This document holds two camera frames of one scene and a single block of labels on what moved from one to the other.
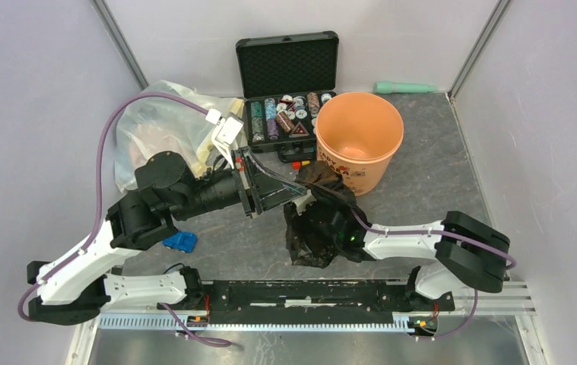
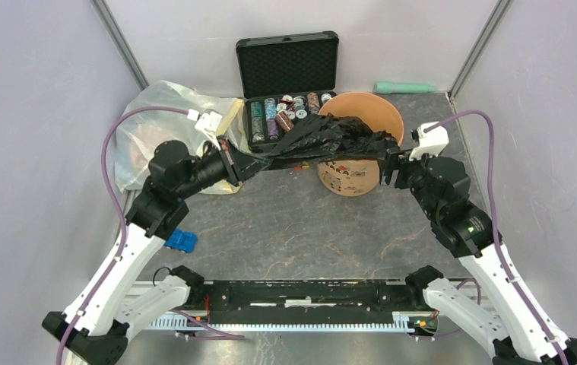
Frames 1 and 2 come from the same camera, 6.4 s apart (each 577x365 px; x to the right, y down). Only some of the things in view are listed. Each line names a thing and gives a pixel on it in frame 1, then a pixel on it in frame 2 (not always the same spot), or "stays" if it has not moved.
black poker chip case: [286, 78] stays
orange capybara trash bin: [358, 133] stays
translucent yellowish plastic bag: [149, 126] stays
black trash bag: [332, 226] to [328, 138]
